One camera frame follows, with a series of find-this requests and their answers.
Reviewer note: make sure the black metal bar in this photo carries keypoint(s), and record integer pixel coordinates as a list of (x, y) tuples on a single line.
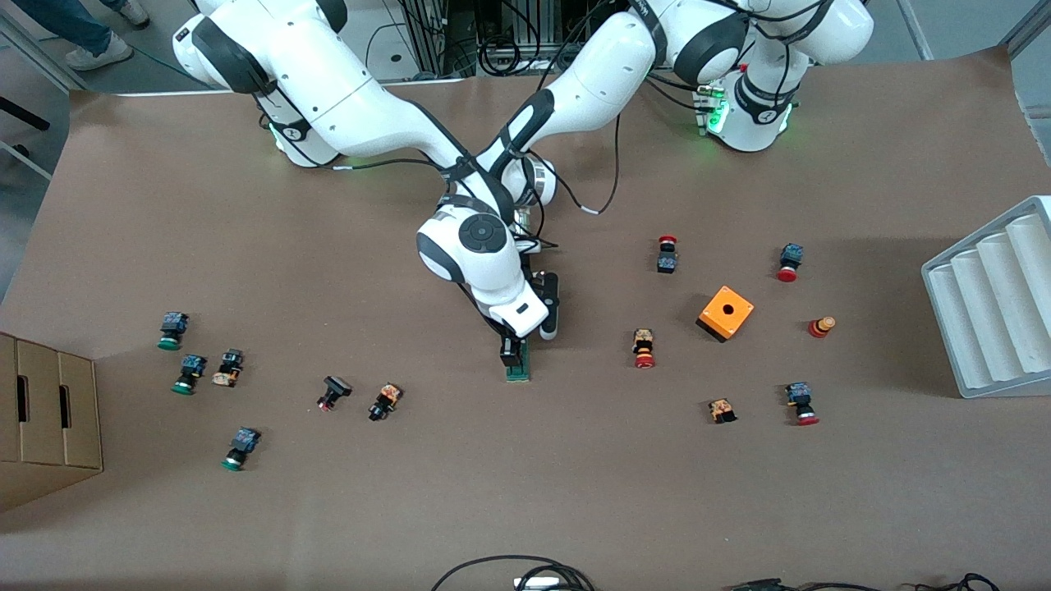
[(20, 113)]

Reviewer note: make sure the black pushbutton orange contact block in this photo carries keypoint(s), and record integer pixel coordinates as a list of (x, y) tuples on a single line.
[(386, 400)]

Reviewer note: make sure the green pushbutton blue contact block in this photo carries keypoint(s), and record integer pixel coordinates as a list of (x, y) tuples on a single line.
[(172, 324), (191, 368), (244, 442)]

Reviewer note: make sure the grey metal bar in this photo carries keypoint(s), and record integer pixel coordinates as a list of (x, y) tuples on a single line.
[(25, 160)]

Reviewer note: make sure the red yellow emergency button head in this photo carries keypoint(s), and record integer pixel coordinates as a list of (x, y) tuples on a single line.
[(819, 328)]

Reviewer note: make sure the white power plug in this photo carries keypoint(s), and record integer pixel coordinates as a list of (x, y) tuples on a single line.
[(538, 584)]

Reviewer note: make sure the red emergency stop orange block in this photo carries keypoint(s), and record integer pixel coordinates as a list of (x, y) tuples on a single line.
[(643, 341)]

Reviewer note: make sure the orange button enclosure box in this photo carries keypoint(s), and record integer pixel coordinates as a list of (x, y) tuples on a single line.
[(735, 322)]

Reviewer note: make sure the red mushroom pushbutton blue block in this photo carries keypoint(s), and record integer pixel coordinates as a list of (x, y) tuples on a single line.
[(800, 398)]

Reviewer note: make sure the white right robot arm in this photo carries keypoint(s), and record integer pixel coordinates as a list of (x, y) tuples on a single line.
[(345, 90)]

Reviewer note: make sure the blue jeans leg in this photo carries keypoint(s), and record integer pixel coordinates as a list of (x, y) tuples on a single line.
[(66, 20)]

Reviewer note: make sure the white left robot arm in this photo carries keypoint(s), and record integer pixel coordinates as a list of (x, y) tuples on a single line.
[(608, 74)]

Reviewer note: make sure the grey white ribbed tray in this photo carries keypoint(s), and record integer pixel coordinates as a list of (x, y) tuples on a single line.
[(985, 312)]

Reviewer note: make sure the brown cardboard box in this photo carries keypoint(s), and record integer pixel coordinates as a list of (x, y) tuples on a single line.
[(49, 410)]

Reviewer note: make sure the grey sneaker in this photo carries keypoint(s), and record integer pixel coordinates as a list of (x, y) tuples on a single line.
[(98, 53), (131, 10)]

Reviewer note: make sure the red pushbutton blue contact block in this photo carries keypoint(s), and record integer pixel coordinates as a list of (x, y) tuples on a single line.
[(667, 263), (791, 256)]

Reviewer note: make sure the black red pushbutton head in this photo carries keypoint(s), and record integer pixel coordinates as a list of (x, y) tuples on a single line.
[(335, 387)]

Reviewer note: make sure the aluminium frame bar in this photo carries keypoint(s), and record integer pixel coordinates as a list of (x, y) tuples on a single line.
[(29, 49), (1026, 25)]

